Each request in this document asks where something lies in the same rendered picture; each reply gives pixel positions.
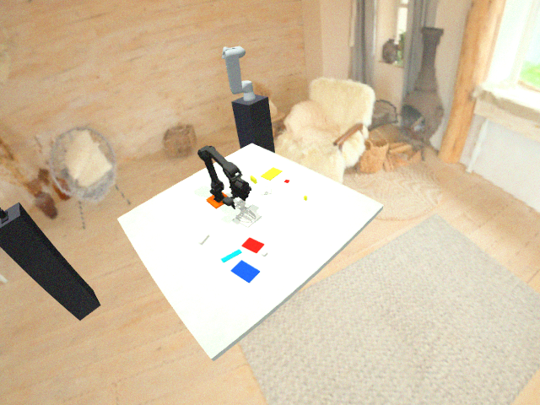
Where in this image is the cyan flat bar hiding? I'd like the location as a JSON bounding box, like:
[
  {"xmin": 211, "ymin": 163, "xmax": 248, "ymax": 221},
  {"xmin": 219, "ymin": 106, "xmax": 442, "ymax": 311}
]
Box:
[{"xmin": 221, "ymin": 249, "xmax": 242, "ymax": 262}]

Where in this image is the yellow flat plate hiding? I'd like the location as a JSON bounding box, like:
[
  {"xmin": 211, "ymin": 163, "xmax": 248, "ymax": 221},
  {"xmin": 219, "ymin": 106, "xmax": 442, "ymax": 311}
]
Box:
[{"xmin": 261, "ymin": 167, "xmax": 282, "ymax": 180}]

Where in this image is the blue flat plate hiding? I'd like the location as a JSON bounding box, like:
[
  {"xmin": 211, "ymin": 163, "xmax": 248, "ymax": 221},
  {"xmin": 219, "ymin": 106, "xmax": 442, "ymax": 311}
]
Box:
[{"xmin": 230, "ymin": 261, "xmax": 260, "ymax": 283}]

